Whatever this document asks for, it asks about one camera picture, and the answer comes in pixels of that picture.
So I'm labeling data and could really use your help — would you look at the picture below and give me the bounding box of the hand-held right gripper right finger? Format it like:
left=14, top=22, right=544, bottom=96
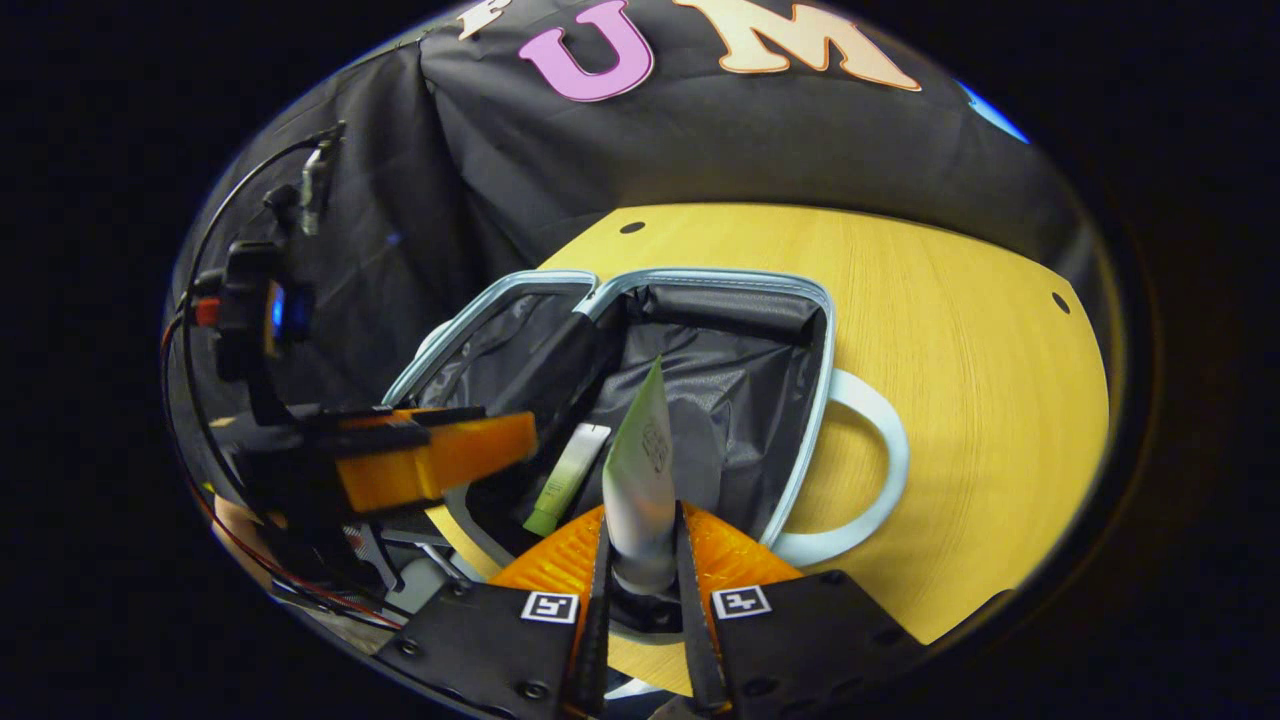
left=675, top=500, right=926, bottom=718

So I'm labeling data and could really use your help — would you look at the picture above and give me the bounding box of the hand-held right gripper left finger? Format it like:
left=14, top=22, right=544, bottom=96
left=375, top=505, right=613, bottom=720

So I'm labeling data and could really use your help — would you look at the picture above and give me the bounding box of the green skin care tube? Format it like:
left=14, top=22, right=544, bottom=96
left=522, top=423, right=612, bottom=538

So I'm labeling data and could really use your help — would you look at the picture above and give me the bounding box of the grey skin care tube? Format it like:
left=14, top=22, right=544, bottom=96
left=603, top=357, right=681, bottom=597

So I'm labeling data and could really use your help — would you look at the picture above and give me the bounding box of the light blue suitcase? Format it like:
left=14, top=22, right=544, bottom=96
left=383, top=268, right=911, bottom=701

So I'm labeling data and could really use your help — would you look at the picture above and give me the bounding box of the black backdrop cloth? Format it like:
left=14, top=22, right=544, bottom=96
left=165, top=0, right=1101, bottom=471

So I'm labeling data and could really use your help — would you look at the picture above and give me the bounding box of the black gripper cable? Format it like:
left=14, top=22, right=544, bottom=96
left=178, top=125, right=341, bottom=481

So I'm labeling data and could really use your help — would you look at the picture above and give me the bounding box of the red gripper cable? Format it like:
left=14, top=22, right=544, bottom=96
left=160, top=310, right=403, bottom=629

